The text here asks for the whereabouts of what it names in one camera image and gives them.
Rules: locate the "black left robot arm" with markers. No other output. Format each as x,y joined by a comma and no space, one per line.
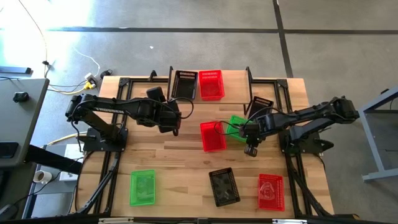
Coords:
118,107

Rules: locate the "black slotted plastic basket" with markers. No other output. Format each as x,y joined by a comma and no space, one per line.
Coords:
261,104
184,85
224,186

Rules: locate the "white mug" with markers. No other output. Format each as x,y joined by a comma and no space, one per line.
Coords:
42,176

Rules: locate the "red slotted plastic basket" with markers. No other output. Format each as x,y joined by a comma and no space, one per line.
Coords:
213,140
271,192
211,85

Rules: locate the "wooden shelf with black legs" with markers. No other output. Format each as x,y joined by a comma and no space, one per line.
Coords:
236,87

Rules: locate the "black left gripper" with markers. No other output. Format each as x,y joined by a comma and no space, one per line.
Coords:
169,119

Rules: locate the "black desk leg beam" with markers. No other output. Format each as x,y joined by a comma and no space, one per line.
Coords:
53,160

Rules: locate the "black crossbar with silver brackets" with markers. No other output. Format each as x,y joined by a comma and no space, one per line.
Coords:
186,221

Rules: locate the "grey flat bar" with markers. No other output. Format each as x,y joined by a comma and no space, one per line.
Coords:
15,70

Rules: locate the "grey desk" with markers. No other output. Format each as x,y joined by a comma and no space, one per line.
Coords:
18,124

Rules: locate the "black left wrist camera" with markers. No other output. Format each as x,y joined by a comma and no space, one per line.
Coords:
155,94

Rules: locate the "grey metal table frame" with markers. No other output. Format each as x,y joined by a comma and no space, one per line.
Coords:
371,140

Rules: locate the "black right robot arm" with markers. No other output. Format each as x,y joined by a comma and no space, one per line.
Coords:
311,115

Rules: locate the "black rounded desk device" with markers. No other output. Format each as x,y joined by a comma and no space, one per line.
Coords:
20,97

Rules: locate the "green slotted plastic basket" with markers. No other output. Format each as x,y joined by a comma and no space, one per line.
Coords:
142,187
235,123

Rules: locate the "black aluminium table frame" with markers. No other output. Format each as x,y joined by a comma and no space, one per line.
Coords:
123,82

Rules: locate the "white box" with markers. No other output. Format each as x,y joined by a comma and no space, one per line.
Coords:
74,152

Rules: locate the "white power strip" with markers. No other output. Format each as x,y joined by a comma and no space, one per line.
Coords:
90,77

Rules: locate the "black power adapter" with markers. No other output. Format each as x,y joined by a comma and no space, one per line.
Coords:
105,73

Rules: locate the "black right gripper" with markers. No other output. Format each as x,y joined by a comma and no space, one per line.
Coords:
252,135

